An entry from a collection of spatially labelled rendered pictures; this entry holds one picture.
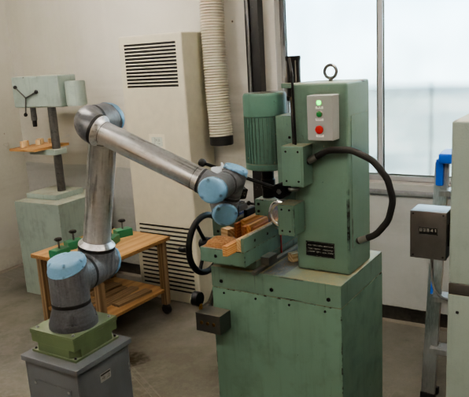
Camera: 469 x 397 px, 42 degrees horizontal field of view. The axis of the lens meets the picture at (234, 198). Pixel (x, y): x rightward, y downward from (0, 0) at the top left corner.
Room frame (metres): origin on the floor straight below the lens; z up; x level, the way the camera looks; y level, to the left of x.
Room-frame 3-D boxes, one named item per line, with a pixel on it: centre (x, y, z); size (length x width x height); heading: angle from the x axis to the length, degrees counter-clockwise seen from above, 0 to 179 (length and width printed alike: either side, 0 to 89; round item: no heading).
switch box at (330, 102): (2.21, -0.33, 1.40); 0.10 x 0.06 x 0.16; 57
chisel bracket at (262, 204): (2.49, -0.16, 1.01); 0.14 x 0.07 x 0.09; 57
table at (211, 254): (2.58, -0.06, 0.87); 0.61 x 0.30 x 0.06; 147
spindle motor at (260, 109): (2.51, -0.14, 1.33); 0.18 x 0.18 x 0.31
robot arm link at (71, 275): (2.27, 0.66, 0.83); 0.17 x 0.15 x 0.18; 156
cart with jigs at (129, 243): (3.72, 0.85, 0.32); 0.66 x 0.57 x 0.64; 146
